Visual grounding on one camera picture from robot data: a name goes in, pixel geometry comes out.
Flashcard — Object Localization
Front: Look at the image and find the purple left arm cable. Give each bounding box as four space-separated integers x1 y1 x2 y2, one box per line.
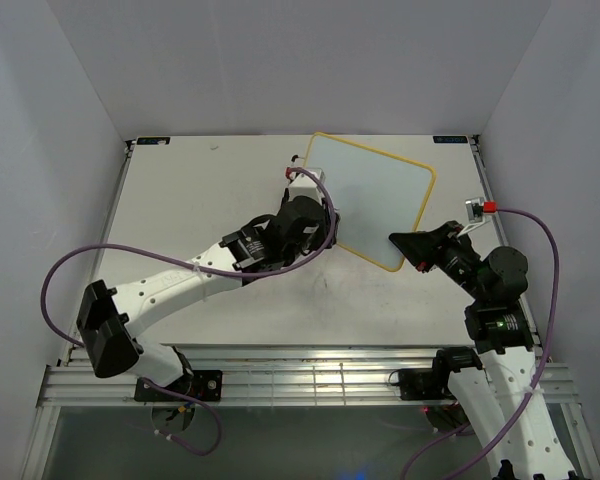
39 167 341 456

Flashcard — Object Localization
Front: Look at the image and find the black metal whiteboard stand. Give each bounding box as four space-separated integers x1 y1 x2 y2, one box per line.
281 155 306 204

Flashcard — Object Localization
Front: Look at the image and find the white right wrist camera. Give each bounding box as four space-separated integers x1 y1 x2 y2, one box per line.
462 197 497 234

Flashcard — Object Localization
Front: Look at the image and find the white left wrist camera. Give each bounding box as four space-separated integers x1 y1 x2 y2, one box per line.
283 167 324 204

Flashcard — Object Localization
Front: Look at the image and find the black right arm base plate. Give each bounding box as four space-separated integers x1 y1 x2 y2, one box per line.
388 368 453 401

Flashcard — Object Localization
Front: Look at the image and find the aluminium frame rail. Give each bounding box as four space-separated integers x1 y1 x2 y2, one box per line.
35 344 581 407

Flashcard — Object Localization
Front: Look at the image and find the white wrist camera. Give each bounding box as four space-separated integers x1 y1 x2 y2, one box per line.
283 167 324 204
462 197 497 234

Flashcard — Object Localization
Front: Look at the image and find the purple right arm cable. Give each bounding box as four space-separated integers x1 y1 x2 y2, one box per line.
400 207 560 480

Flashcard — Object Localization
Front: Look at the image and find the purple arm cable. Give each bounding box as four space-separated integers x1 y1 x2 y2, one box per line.
400 207 560 480
39 167 341 456

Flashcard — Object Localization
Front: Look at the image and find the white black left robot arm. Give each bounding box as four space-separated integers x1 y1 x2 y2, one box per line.
77 196 336 400

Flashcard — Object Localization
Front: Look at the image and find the yellow framed whiteboard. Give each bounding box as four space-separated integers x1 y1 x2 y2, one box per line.
304 133 437 272

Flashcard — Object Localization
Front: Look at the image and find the blue table label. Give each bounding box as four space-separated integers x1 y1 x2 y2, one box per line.
136 137 171 146
432 135 469 144

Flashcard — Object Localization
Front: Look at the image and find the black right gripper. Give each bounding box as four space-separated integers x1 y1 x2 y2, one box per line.
387 220 489 303

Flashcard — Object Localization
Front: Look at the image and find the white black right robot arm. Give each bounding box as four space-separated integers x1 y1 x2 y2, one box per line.
389 221 579 479

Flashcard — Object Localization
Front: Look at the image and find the blue right table label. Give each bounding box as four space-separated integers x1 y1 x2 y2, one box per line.
432 135 469 144

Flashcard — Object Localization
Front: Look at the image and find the blue left table label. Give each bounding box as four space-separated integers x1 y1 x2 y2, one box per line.
136 137 171 146

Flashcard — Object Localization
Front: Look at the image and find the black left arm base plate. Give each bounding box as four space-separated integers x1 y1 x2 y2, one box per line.
133 370 223 403

